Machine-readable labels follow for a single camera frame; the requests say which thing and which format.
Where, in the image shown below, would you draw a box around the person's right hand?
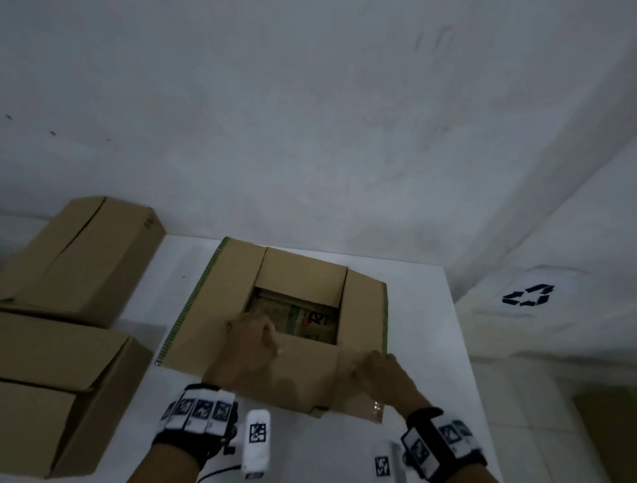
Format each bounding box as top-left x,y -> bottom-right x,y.
354,350 -> 433,420

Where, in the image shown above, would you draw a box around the person's left hand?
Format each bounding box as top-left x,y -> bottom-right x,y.
202,313 -> 285,394

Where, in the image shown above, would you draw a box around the green-lined brown cardboard box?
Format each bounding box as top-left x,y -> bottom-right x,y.
155,236 -> 389,425

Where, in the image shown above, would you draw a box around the row of brown cardboard boxes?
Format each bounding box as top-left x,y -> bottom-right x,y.
0,195 -> 167,480

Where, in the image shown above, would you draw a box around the person's left forearm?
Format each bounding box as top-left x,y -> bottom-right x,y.
128,443 -> 200,483

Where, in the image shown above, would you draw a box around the black right wristband white markers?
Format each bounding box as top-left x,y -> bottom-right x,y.
400,407 -> 488,483

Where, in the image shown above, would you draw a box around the black wristband white markers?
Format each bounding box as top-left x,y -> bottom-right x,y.
400,407 -> 488,483
151,383 -> 239,468

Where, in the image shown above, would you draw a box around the white table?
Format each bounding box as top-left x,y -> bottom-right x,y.
0,234 -> 504,483

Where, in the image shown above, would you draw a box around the black left wristband white markers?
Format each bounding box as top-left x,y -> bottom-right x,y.
151,383 -> 239,468

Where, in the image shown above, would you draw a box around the white recycling sign paper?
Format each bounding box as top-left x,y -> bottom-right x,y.
490,266 -> 593,319

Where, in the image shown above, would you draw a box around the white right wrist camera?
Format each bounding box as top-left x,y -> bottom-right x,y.
373,440 -> 407,483

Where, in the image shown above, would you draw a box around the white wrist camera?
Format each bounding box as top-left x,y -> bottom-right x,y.
373,440 -> 407,483
241,409 -> 273,480

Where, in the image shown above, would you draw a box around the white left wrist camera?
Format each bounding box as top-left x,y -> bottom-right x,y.
241,409 -> 273,480

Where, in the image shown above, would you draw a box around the black camera cable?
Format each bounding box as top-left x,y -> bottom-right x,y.
196,465 -> 244,483

